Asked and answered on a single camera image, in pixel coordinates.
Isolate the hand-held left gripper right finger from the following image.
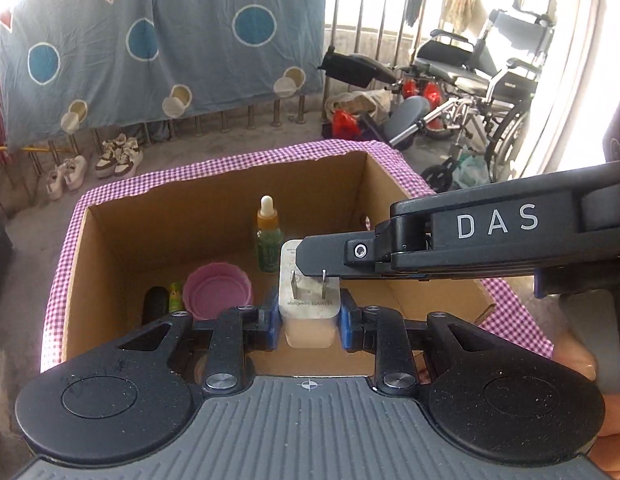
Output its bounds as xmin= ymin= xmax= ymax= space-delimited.
xmin=340 ymin=290 xmax=501 ymax=396

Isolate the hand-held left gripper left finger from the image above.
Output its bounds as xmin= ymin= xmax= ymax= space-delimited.
xmin=114 ymin=292 xmax=281 ymax=393

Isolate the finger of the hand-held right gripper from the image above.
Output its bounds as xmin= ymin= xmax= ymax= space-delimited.
xmin=296 ymin=230 xmax=391 ymax=281

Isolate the white charger plug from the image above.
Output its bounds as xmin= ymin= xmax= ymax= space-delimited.
xmin=279 ymin=240 xmax=341 ymax=348

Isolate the black bottle with gold ring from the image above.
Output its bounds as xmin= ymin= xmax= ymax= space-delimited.
xmin=142 ymin=286 xmax=171 ymax=326

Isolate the brown cardboard box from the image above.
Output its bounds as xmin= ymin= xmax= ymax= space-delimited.
xmin=60 ymin=150 xmax=498 ymax=376

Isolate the person's right hand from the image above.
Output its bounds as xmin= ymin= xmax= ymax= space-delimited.
xmin=552 ymin=332 xmax=620 ymax=468

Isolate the green dropper bottle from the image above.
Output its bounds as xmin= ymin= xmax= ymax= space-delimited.
xmin=255 ymin=195 xmax=288 ymax=273

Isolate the pink plastic bowl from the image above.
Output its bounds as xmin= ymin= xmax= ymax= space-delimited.
xmin=182 ymin=262 xmax=254 ymax=322

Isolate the green plastic bag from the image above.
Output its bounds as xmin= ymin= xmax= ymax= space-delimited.
xmin=450 ymin=155 xmax=491 ymax=187

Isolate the red plastic bag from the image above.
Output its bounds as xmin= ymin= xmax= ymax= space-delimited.
xmin=332 ymin=110 xmax=361 ymax=139
xmin=402 ymin=80 xmax=443 ymax=107

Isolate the grey padded rest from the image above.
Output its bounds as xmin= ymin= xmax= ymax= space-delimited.
xmin=385 ymin=95 xmax=431 ymax=150

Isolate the black wheelchair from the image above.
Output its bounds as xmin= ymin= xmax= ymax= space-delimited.
xmin=412 ymin=0 xmax=558 ymax=193

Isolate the black padded rest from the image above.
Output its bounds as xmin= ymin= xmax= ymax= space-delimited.
xmin=317 ymin=46 xmax=398 ymax=88

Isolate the purple checkered tablecloth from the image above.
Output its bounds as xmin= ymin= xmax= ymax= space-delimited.
xmin=40 ymin=139 xmax=556 ymax=376

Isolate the brown and white sneaker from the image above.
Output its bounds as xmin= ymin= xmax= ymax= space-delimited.
xmin=94 ymin=135 xmax=128 ymax=179
xmin=114 ymin=137 xmax=144 ymax=178

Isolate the blue sheet with circles and triangles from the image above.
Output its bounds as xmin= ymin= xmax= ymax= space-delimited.
xmin=0 ymin=0 xmax=328 ymax=136

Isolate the beige hanging towel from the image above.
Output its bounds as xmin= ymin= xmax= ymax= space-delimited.
xmin=442 ymin=0 xmax=478 ymax=31

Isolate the metal balcony railing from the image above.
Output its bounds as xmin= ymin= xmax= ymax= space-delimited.
xmin=20 ymin=0 xmax=441 ymax=161

